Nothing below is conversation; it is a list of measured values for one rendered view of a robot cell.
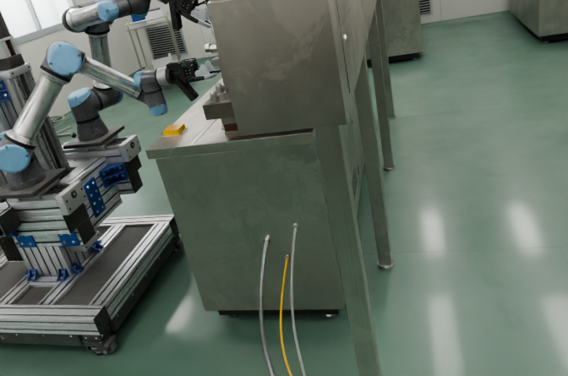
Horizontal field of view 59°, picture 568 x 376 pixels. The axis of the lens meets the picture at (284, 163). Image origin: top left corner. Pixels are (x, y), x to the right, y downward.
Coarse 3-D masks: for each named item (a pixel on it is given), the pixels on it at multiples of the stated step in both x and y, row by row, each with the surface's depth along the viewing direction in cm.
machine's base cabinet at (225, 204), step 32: (352, 128) 283; (160, 160) 192; (192, 160) 189; (224, 160) 186; (256, 160) 184; (288, 160) 181; (352, 160) 271; (192, 192) 196; (224, 192) 193; (256, 192) 190; (288, 192) 187; (320, 192) 184; (192, 224) 203; (224, 224) 200; (256, 224) 197; (288, 224) 193; (320, 224) 190; (192, 256) 211; (224, 256) 207; (256, 256) 204; (320, 256) 197; (224, 288) 215; (256, 288) 211; (288, 288) 208; (320, 288) 204
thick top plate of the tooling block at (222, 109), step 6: (222, 96) 190; (228, 96) 189; (216, 102) 185; (222, 102) 183; (228, 102) 182; (204, 108) 185; (210, 108) 185; (216, 108) 184; (222, 108) 184; (228, 108) 183; (210, 114) 186; (216, 114) 185; (222, 114) 185; (228, 114) 184
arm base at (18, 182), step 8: (32, 160) 205; (32, 168) 204; (40, 168) 208; (8, 176) 202; (16, 176) 201; (24, 176) 202; (32, 176) 203; (40, 176) 206; (8, 184) 204; (16, 184) 202; (24, 184) 202; (32, 184) 203
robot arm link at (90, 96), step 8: (88, 88) 244; (72, 96) 240; (80, 96) 239; (88, 96) 242; (96, 96) 245; (72, 104) 240; (80, 104) 240; (88, 104) 242; (96, 104) 245; (80, 112) 241; (88, 112) 243; (96, 112) 247; (80, 120) 243
